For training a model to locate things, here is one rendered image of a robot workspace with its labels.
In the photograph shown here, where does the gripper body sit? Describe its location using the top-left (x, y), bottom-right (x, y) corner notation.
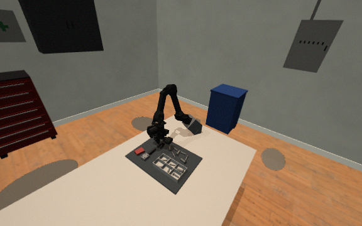
top-left (150, 130), bottom-right (173, 144)

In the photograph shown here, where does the beige block with dark holes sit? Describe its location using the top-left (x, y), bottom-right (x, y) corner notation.
top-left (141, 153), bottom-right (150, 161)

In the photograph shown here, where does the red rectangular block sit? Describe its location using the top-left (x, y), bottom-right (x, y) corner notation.
top-left (134, 148), bottom-right (145, 156)

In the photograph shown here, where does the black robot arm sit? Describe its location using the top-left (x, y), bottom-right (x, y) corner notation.
top-left (147, 84), bottom-right (192, 136)

